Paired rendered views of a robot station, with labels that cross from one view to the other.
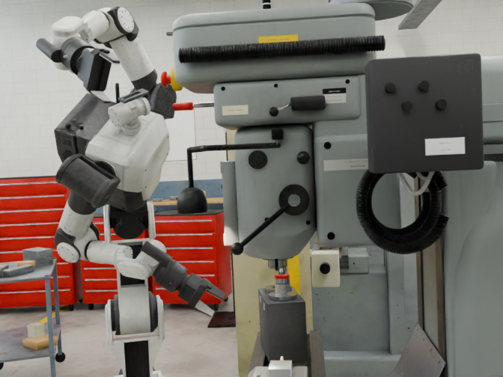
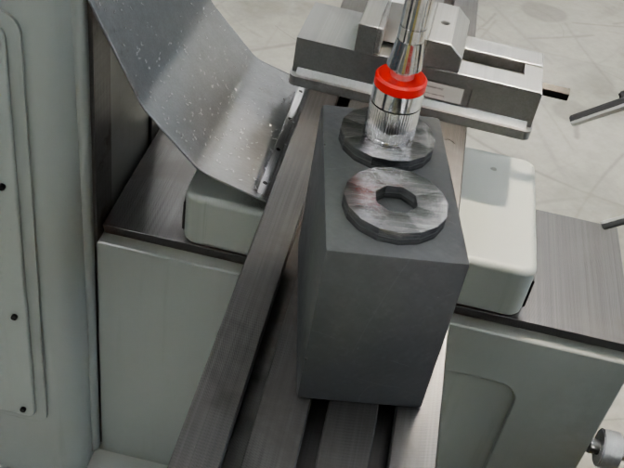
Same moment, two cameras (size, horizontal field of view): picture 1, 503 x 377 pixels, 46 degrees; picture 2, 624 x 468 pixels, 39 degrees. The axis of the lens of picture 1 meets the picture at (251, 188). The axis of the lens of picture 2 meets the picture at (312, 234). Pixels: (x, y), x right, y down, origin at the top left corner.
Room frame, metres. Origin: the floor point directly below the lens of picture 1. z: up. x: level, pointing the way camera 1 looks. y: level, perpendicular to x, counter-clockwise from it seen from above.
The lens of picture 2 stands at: (2.54, -0.15, 1.57)
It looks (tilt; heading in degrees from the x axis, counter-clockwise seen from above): 40 degrees down; 179
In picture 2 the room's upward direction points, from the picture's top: 10 degrees clockwise
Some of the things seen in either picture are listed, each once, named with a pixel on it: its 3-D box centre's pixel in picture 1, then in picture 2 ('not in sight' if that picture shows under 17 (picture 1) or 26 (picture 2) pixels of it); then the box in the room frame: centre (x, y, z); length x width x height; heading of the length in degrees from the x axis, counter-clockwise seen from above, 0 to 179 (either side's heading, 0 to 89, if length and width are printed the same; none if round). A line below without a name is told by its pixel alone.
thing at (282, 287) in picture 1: (282, 285); (394, 109); (1.84, -0.08, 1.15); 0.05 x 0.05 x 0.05
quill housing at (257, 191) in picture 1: (275, 191); not in sight; (1.47, -0.06, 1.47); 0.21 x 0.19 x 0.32; 175
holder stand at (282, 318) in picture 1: (281, 321); (371, 248); (1.89, -0.08, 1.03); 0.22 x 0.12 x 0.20; 6
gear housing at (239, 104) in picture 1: (287, 105); not in sight; (1.47, -0.10, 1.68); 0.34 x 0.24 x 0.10; 85
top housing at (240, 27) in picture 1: (274, 52); not in sight; (1.47, -0.07, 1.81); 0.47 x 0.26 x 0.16; 85
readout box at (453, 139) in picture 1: (423, 114); not in sight; (1.12, -0.33, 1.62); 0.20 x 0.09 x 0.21; 85
